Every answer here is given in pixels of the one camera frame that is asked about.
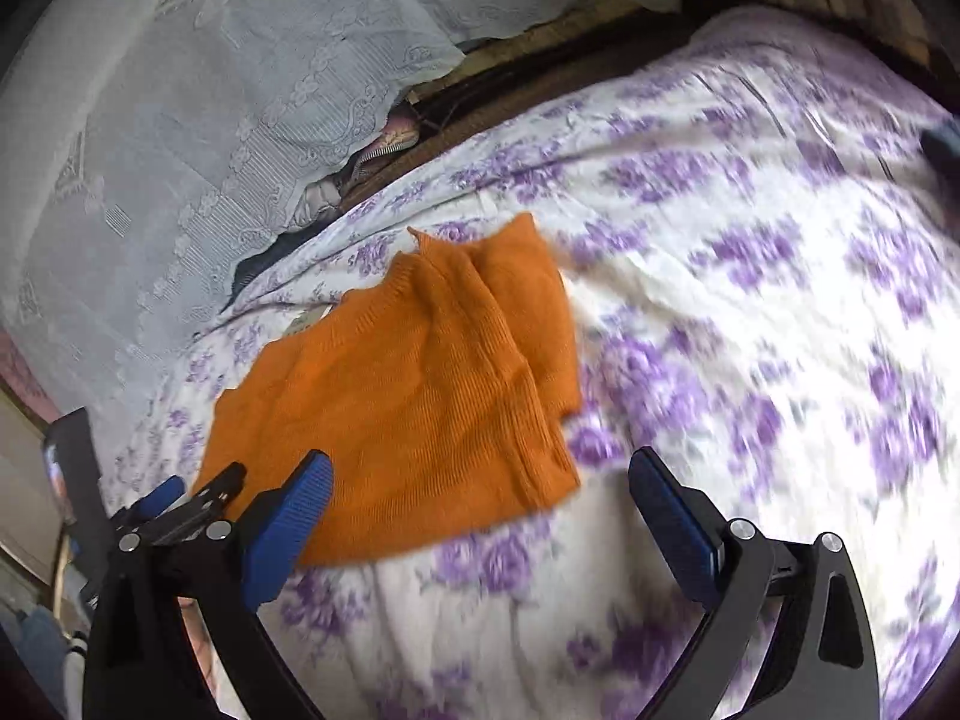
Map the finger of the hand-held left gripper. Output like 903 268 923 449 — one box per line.
112 475 185 533
187 463 248 522

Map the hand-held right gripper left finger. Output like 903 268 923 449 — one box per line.
81 450 335 720

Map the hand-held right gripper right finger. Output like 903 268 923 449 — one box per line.
628 447 880 720

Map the orange knit sweater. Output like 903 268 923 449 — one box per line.
193 211 584 569

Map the person's left forearm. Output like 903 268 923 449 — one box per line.
176 596 226 698

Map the beige furniture panel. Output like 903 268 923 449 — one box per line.
0 382 72 590

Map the pink cloth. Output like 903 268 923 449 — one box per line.
0 330 61 425

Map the light blue cloth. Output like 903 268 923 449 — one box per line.
11 604 72 698

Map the purple floral bedsheet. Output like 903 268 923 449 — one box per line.
101 4 960 720

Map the black cloth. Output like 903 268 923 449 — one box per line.
225 229 316 308

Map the white lace cloth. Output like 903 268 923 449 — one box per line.
0 0 682 458

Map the pink patterned bedding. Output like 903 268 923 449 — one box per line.
289 116 421 230

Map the dark blue cloth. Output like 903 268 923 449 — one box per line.
921 120 960 181

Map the brown wooden bed frame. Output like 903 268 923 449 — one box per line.
330 0 721 211

